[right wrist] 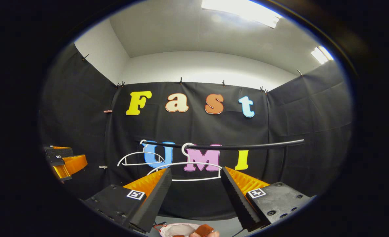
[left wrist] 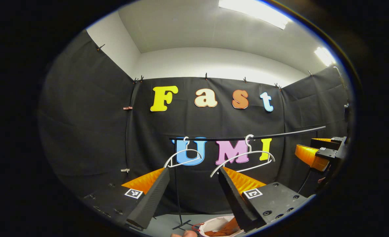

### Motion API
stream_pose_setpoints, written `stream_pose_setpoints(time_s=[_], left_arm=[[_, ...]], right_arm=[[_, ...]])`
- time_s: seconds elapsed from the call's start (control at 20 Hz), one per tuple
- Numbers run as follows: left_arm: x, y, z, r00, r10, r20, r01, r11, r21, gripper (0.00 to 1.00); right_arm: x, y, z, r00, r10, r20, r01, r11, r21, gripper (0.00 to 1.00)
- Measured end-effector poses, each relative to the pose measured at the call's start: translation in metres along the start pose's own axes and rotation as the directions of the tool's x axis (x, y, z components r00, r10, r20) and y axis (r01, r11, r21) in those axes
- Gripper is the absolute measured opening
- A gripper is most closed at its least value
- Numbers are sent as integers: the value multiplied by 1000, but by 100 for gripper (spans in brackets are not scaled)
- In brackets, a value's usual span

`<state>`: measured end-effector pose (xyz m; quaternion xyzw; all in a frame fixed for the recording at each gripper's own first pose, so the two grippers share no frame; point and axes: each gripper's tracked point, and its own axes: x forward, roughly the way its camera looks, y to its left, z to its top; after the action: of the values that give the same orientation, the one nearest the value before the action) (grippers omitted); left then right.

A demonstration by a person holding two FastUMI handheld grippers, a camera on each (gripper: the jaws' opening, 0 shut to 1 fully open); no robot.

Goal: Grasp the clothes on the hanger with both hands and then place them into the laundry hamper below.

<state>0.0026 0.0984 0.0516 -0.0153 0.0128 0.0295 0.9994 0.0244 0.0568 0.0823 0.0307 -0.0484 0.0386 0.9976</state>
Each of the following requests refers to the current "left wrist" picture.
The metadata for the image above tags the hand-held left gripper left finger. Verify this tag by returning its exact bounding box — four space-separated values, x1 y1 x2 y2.
82 167 171 230

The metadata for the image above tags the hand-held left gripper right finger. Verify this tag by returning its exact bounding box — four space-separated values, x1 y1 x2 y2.
218 166 314 232

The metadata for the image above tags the orange corduroy jacket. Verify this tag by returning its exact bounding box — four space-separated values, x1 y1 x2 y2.
204 217 241 237

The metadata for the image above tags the white laundry hamper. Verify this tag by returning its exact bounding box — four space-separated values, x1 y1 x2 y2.
192 216 246 237

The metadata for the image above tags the black clothes rack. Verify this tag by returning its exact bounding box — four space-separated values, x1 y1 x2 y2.
170 126 327 231

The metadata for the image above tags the white plastic clothes hanger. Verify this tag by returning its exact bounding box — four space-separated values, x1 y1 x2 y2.
164 137 203 169
210 134 276 178

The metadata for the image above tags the black device on thin pole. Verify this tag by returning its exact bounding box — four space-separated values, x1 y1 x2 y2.
333 66 351 123

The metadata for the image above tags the small ceiling light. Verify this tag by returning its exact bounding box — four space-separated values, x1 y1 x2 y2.
314 47 336 66

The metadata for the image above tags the black backdrop cloth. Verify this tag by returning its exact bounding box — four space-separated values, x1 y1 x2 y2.
38 30 354 216

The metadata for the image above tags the long ceiling light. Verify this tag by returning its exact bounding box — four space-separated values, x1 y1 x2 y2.
218 0 292 30

